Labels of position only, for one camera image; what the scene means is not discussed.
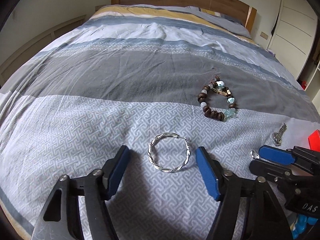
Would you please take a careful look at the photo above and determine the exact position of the red jewelry box tray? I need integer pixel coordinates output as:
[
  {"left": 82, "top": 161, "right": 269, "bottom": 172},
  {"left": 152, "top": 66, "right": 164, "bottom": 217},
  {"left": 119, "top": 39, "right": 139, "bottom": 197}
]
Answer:
[{"left": 308, "top": 129, "right": 320, "bottom": 152}]

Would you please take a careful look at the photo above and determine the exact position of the dark beaded bracelet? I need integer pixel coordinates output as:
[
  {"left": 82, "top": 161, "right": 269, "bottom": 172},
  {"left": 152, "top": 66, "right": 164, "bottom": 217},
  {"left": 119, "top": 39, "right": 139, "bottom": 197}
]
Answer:
[{"left": 197, "top": 75, "right": 238, "bottom": 123}]

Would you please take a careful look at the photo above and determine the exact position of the silver chain bracelet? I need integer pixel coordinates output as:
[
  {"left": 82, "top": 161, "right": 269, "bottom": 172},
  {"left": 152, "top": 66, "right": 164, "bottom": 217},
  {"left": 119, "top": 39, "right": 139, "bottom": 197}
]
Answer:
[{"left": 272, "top": 122, "right": 288, "bottom": 147}]

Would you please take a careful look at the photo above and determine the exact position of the grey pillow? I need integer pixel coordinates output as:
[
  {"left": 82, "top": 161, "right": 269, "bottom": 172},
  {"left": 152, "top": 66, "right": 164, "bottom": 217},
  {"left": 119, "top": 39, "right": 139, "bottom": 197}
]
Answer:
[{"left": 185, "top": 6, "right": 251, "bottom": 38}]

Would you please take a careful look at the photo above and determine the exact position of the striped duvet cover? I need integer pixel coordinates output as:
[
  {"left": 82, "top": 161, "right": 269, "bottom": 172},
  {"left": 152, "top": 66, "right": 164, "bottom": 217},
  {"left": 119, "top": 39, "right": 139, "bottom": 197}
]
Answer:
[{"left": 1, "top": 5, "right": 319, "bottom": 239}]

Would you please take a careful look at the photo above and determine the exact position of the blue white gloved right hand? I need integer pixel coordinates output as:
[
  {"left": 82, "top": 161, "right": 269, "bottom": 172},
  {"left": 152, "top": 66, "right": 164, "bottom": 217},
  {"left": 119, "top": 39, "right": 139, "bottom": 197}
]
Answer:
[{"left": 291, "top": 215, "right": 320, "bottom": 240}]

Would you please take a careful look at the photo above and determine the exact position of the low wall cabinet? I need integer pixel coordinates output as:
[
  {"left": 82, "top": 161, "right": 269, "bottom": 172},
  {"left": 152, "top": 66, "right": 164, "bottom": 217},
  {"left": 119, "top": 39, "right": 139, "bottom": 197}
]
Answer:
[{"left": 1, "top": 15, "right": 86, "bottom": 86}]

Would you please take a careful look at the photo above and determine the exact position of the white wardrobe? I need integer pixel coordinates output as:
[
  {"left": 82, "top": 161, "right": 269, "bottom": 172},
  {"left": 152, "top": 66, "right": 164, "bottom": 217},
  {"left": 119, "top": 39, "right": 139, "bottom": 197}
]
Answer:
[{"left": 266, "top": 0, "right": 320, "bottom": 98}]

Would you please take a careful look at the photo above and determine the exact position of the twisted silver bracelet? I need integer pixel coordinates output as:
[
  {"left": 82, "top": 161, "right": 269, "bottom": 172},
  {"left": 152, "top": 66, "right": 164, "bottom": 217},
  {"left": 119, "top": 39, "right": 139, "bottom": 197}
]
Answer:
[{"left": 147, "top": 132, "right": 191, "bottom": 173}]

